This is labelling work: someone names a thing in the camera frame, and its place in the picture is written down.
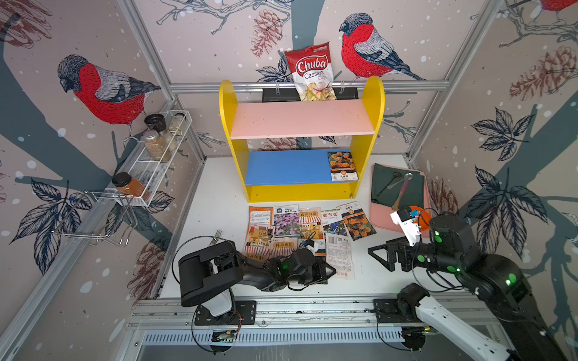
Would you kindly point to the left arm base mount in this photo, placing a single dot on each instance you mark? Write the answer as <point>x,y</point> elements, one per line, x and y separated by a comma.
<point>243,312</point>

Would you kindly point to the striped shop seed bag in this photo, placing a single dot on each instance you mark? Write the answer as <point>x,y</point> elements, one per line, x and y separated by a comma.
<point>311,223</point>

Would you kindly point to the white orange seed bag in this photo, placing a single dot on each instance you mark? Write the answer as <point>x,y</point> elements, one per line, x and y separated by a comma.
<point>260,216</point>

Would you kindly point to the red Chuba chips bag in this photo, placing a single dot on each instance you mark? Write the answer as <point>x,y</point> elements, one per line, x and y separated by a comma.
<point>312,73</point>

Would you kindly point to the pink shop seed bag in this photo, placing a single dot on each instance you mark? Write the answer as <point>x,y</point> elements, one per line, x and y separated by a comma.
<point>283,247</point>
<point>258,241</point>

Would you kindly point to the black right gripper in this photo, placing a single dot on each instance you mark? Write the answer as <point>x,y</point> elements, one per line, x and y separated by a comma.
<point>401,245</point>

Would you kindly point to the orange marigold seed bag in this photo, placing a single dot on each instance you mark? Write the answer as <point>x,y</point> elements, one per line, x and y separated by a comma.
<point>356,221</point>

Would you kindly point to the white text seed bag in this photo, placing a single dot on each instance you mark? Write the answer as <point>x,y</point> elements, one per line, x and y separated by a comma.
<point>339,255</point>

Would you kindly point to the pale spice jar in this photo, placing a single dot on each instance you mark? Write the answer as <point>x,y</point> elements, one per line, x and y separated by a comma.
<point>176,124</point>

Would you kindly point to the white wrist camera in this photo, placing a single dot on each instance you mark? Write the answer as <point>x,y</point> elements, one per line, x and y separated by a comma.
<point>309,242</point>
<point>411,230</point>

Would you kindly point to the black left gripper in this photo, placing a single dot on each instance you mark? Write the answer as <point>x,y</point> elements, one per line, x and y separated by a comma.
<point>322,275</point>

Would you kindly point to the black lid spice jar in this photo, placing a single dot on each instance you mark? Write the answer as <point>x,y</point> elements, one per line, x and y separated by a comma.
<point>156,122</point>

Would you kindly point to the dark metal spoon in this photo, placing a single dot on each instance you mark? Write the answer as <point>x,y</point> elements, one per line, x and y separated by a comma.
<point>396,175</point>

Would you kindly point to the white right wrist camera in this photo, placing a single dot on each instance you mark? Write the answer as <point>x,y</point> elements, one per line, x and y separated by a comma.
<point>411,230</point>

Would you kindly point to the silver lid spice jar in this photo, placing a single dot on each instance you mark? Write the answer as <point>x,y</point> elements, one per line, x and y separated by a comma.
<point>157,146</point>

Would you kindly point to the yellow shelf unit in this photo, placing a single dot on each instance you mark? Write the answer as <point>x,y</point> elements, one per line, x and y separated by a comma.
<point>300,175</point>

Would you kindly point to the purple flower seed bag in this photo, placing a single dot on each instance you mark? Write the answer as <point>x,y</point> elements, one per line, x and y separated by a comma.
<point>286,221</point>

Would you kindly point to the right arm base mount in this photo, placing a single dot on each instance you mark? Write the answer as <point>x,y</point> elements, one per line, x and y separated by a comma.
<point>401,308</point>

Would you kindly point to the white wire spice rack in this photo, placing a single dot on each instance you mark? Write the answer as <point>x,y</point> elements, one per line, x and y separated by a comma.
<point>152,174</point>

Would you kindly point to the pink tray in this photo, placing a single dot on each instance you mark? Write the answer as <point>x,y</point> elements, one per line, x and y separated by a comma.
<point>380,216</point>

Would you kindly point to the orange bowl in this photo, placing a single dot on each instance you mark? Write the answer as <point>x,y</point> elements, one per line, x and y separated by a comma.
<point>420,217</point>

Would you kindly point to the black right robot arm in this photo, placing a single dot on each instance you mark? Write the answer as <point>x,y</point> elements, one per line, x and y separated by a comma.
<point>493,279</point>

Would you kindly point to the blue flower seed bag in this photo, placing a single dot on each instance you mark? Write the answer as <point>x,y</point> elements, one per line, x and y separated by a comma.
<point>332,222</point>

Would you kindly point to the dark green cloth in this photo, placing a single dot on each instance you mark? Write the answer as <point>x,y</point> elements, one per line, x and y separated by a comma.
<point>415,192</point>

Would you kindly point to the pink handled spoon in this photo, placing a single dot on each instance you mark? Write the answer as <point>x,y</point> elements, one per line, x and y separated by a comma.
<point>407,178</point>

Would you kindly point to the dark marigold seed bag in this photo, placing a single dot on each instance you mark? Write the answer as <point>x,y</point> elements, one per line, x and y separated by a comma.
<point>320,248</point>

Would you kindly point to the orange spice jar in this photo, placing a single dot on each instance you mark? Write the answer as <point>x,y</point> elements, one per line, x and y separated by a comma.
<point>127,184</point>

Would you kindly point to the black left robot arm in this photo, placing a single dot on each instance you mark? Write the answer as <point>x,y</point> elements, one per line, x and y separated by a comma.
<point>206,276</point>

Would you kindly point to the black wall holder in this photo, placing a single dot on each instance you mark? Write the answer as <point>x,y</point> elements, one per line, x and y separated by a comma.
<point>291,95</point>

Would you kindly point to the metal wire hook rack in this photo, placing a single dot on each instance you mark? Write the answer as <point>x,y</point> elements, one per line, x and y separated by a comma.
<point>111,220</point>

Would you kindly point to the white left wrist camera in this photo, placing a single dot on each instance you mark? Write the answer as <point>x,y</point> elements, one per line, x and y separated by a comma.
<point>309,242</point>

